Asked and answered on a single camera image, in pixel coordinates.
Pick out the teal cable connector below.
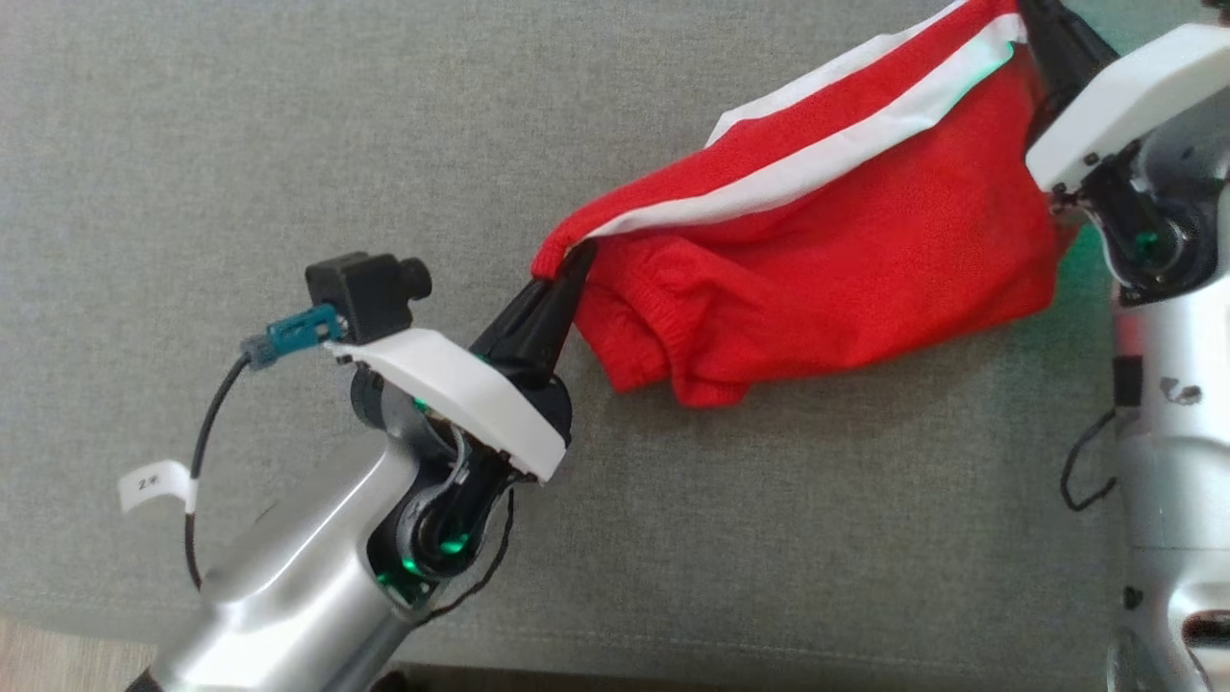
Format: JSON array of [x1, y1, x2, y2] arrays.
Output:
[[240, 303, 349, 372]]

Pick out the red shorts white stripes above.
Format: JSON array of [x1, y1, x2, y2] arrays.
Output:
[[530, 0, 1082, 409]]

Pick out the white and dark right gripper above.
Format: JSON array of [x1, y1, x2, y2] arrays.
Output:
[[1017, 0, 1230, 309]]

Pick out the large grey sofa seat cushion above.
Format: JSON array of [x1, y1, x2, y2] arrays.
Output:
[[0, 0, 1230, 688]]

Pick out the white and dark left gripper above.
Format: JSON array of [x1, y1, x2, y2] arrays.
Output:
[[327, 240, 599, 580]]

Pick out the white paper cable tag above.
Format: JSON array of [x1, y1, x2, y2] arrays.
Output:
[[117, 459, 201, 516]]

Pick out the black camera cable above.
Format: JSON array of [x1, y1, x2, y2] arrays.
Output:
[[184, 351, 257, 590]]

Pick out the thin black cable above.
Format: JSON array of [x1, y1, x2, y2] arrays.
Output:
[[421, 488, 517, 626]]

